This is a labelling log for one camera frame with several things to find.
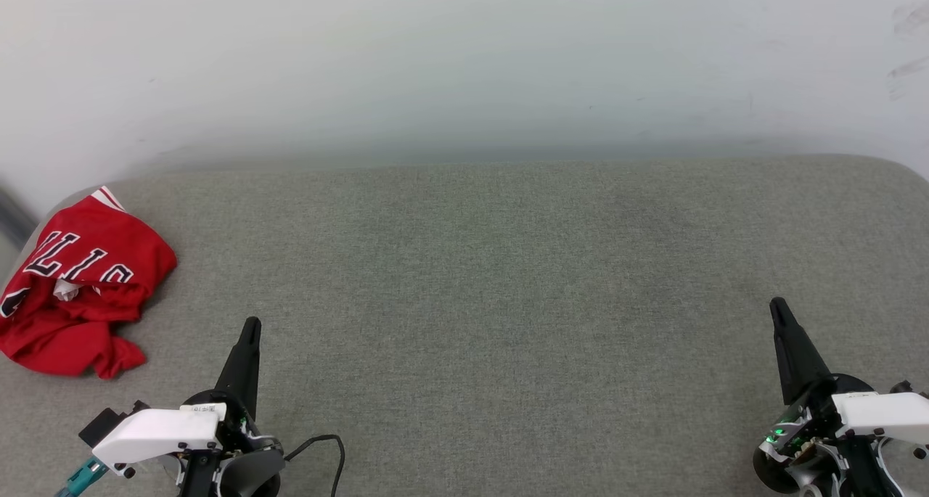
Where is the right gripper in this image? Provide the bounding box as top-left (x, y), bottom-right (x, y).
top-left (752, 297), bottom-right (929, 497)

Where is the teal camera cable connector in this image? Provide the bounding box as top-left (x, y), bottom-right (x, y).
top-left (55, 456), bottom-right (110, 497)

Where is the red Bulls basketball jersey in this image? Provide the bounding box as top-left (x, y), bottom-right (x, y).
top-left (0, 186), bottom-right (179, 379)

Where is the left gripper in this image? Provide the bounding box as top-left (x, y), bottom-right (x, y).
top-left (91, 317), bottom-right (285, 497)

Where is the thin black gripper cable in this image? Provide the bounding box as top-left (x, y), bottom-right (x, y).
top-left (282, 434), bottom-right (346, 497)

